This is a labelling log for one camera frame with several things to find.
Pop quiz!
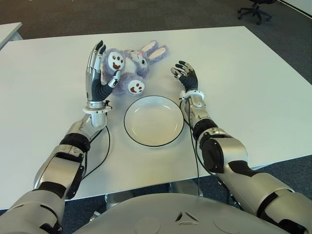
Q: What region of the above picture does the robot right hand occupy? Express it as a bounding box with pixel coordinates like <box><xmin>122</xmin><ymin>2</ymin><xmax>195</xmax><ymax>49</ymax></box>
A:
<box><xmin>170</xmin><ymin>60</ymin><xmax>198</xmax><ymax>93</ymax></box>

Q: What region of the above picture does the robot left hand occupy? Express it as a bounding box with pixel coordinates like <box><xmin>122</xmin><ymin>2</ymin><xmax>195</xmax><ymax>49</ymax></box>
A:
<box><xmin>85</xmin><ymin>40</ymin><xmax>122</xmax><ymax>102</ymax></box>

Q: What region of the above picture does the purple plush bunny doll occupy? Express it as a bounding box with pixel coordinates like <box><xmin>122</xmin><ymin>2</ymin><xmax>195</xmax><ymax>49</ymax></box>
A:
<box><xmin>99</xmin><ymin>40</ymin><xmax>169</xmax><ymax>96</ymax></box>

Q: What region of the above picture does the white plate black rim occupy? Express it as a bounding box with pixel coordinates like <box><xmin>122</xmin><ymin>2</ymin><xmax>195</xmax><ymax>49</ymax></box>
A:
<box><xmin>123</xmin><ymin>95</ymin><xmax>185</xmax><ymax>147</ymax></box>

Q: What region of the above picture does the black office chair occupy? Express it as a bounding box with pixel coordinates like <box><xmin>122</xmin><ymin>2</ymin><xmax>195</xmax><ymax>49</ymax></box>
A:
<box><xmin>237</xmin><ymin>0</ymin><xmax>278</xmax><ymax>25</ymax></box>

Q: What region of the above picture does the white side table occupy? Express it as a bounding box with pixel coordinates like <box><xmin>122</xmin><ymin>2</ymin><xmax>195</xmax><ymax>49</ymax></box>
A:
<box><xmin>0</xmin><ymin>22</ymin><xmax>24</xmax><ymax>51</ymax></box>

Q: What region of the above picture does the silver table base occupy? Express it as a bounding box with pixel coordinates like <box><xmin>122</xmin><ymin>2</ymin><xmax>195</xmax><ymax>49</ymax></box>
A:
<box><xmin>104</xmin><ymin>181</ymin><xmax>204</xmax><ymax>213</ymax></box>

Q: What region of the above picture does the silver robot torso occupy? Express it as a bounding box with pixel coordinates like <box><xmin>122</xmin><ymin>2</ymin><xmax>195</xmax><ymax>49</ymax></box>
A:
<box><xmin>73</xmin><ymin>193</ymin><xmax>266</xmax><ymax>234</ymax></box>

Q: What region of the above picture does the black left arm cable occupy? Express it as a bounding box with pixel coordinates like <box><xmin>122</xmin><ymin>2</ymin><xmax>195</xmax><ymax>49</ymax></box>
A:
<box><xmin>81</xmin><ymin>124</ymin><xmax>112</xmax><ymax>181</ymax></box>

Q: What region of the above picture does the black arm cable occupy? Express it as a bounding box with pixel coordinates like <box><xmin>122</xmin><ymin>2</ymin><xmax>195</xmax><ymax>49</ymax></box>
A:
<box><xmin>81</xmin><ymin>124</ymin><xmax>112</xmax><ymax>181</ymax></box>
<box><xmin>179</xmin><ymin>96</ymin><xmax>202</xmax><ymax>197</ymax></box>

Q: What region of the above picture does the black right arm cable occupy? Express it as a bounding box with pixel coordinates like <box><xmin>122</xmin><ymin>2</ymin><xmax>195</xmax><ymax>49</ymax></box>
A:
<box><xmin>179</xmin><ymin>96</ymin><xmax>202</xmax><ymax>197</ymax></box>

